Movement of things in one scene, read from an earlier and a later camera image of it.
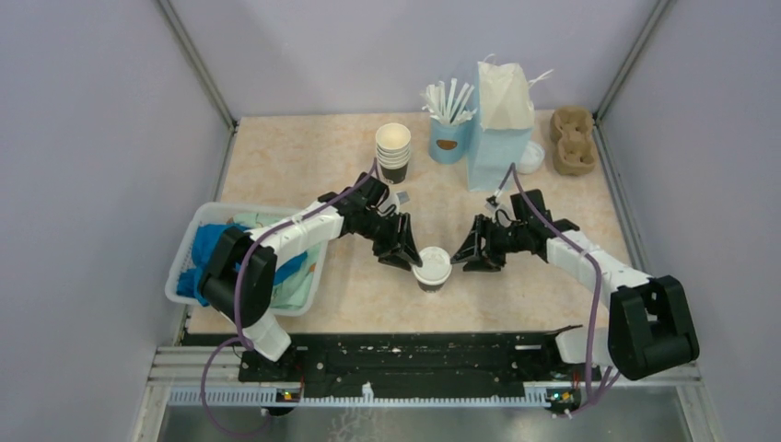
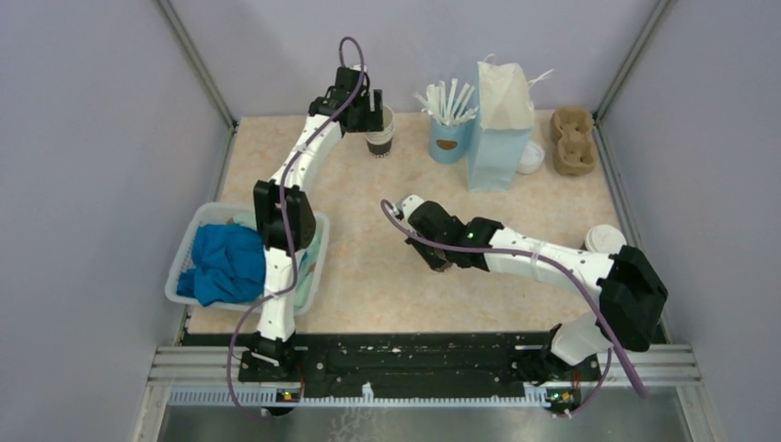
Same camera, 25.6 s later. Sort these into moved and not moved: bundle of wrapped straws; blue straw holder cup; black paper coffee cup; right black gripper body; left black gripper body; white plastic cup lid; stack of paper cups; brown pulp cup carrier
Moved: white plastic cup lid; right black gripper body; black paper coffee cup; stack of paper cups; left black gripper body
Not moved: blue straw holder cup; brown pulp cup carrier; bundle of wrapped straws
